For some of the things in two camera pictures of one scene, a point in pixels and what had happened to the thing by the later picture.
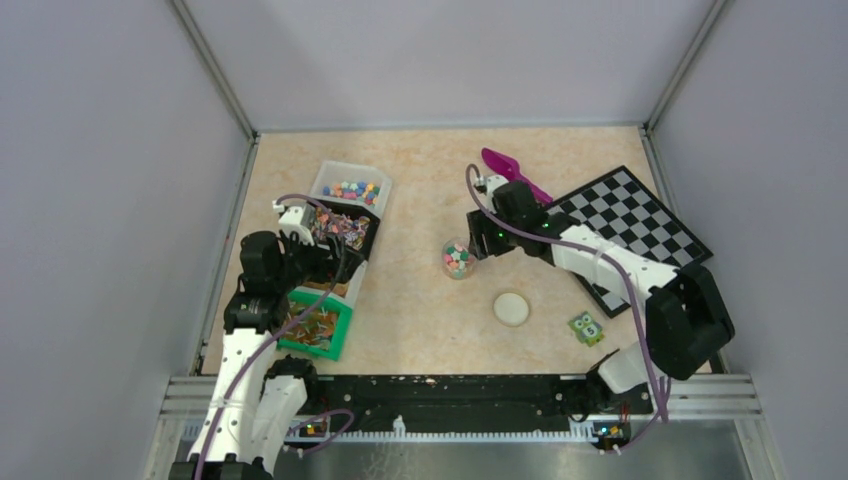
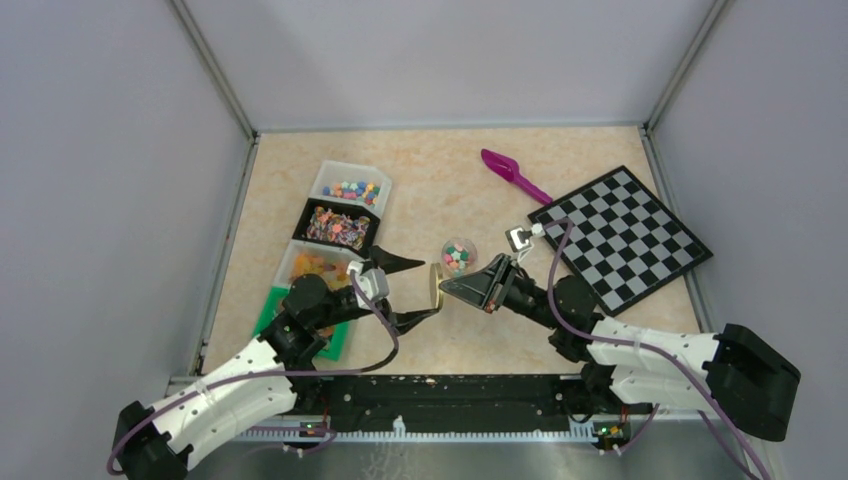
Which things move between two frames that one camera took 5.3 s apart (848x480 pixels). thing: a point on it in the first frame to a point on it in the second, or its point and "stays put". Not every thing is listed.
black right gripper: [480, 227] to [487, 288]
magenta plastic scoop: [508, 167] stays put
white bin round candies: [358, 184] stays put
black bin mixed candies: [356, 226] stays put
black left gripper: [343, 262] to [402, 322]
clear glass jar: [456, 259] stays put
